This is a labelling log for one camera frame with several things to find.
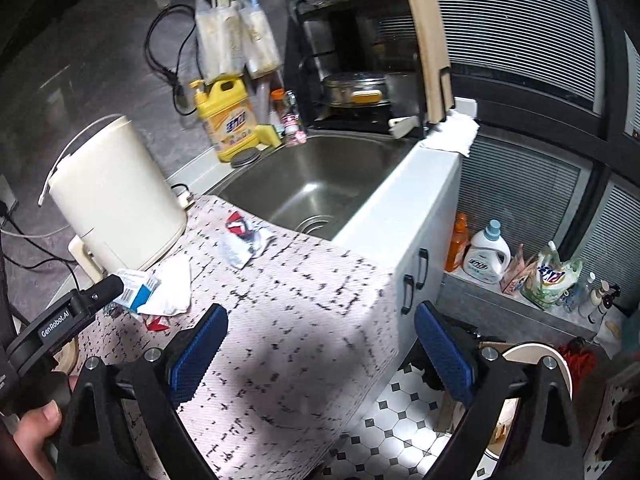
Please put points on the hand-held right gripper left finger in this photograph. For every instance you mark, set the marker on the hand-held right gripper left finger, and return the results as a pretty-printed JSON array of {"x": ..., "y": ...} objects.
[{"x": 197, "y": 355}]

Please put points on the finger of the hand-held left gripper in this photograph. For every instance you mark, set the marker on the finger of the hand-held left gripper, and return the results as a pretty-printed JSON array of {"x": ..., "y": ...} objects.
[{"x": 107, "y": 290}]

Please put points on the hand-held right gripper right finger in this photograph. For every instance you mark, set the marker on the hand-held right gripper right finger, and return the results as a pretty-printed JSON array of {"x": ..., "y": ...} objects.
[{"x": 445, "y": 355}]

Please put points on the blue white carton box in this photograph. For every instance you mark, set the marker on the blue white carton box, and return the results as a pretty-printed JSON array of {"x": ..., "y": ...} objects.
[{"x": 135, "y": 290}]

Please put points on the red packet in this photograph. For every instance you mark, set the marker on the red packet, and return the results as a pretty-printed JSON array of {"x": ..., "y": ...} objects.
[{"x": 157, "y": 324}]

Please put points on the white tissue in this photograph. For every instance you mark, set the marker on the white tissue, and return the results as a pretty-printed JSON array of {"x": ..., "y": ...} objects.
[{"x": 172, "y": 285}]

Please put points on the white waste bin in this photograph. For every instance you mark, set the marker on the white waste bin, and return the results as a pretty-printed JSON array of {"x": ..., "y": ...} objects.
[{"x": 530, "y": 352}]

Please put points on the red white wrapper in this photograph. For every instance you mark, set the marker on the red white wrapper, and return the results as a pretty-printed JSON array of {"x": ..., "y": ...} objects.
[{"x": 245, "y": 240}]

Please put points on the person's left hand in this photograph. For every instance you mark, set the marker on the person's left hand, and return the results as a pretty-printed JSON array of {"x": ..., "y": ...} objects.
[{"x": 37, "y": 435}]

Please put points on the black patterned white tablecloth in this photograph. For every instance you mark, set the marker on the black patterned white tablecloth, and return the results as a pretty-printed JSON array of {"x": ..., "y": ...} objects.
[{"x": 280, "y": 335}]

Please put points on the cream air fryer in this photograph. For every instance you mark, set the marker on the cream air fryer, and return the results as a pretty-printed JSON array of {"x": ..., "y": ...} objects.
[{"x": 115, "y": 195}]

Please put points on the white laundry detergent bottle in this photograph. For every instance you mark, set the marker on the white laundry detergent bottle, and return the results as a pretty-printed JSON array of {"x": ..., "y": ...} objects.
[{"x": 485, "y": 257}]

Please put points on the pink snack packet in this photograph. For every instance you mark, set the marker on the pink snack packet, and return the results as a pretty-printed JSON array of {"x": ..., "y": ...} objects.
[{"x": 517, "y": 275}]

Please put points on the orange cleaner bottle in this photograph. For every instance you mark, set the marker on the orange cleaner bottle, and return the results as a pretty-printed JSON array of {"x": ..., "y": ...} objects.
[{"x": 457, "y": 245}]

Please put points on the white power plug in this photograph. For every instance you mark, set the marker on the white power plug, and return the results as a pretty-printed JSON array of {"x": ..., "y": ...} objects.
[{"x": 183, "y": 196}]

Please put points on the green white refill pouch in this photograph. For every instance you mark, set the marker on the green white refill pouch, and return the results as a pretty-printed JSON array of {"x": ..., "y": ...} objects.
[{"x": 550, "y": 280}]

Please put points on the red mesh bag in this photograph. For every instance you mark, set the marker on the red mesh bag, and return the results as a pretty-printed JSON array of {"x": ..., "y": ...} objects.
[{"x": 580, "y": 365}]

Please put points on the white kitchen cabinet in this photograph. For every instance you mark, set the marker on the white kitchen cabinet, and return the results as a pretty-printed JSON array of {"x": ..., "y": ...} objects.
[{"x": 435, "y": 210}]

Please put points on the small clear bottle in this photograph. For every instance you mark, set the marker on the small clear bottle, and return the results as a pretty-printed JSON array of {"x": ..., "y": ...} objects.
[{"x": 577, "y": 295}]

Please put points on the small white dark-capped bottle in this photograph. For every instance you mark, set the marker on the small white dark-capped bottle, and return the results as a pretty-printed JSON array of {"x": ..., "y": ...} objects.
[{"x": 602, "y": 305}]

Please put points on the grey round sink stopper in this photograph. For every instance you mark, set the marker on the grey round sink stopper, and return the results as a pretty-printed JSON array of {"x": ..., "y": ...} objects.
[{"x": 245, "y": 158}]

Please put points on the steel sink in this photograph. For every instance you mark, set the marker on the steel sink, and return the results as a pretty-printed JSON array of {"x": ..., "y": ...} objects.
[{"x": 310, "y": 185}]

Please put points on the yellow dish soap bottle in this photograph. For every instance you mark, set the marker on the yellow dish soap bottle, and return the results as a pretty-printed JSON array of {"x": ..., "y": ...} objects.
[{"x": 230, "y": 120}]

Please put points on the white dish cloth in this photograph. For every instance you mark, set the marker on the white dish cloth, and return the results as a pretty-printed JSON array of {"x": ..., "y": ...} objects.
[{"x": 452, "y": 135}]

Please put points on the yellow sponge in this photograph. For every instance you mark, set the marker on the yellow sponge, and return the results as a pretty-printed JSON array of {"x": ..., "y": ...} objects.
[{"x": 269, "y": 136}]

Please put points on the white rack drain tray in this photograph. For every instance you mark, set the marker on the white rack drain tray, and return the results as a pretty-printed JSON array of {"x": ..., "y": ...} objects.
[{"x": 404, "y": 127}]

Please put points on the orange cap bottle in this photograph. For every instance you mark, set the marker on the orange cap bottle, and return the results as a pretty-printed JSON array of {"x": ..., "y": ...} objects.
[{"x": 276, "y": 110}]

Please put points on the pink labelled small bottle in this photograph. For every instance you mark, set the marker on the pink labelled small bottle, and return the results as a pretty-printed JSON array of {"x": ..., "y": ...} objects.
[{"x": 294, "y": 125}]

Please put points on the clear hanging utensil bag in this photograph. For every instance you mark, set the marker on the clear hanging utensil bag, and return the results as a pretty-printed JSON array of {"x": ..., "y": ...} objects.
[
  {"x": 257, "y": 35},
  {"x": 217, "y": 35}
]

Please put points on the black dish rack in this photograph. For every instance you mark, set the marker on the black dish rack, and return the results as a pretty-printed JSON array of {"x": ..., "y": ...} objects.
[{"x": 306, "y": 90}]

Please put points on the steel pot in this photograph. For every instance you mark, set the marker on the steel pot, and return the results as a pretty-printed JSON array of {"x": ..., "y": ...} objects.
[{"x": 355, "y": 85}]

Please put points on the wooden cutting board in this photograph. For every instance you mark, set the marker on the wooden cutting board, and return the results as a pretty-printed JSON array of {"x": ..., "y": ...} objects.
[{"x": 427, "y": 45}]

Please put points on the grey window blinds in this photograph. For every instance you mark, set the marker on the grey window blinds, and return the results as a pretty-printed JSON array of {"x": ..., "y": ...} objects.
[{"x": 525, "y": 35}]

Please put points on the white wall socket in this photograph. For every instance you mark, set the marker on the white wall socket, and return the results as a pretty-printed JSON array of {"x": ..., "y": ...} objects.
[{"x": 6, "y": 195}]

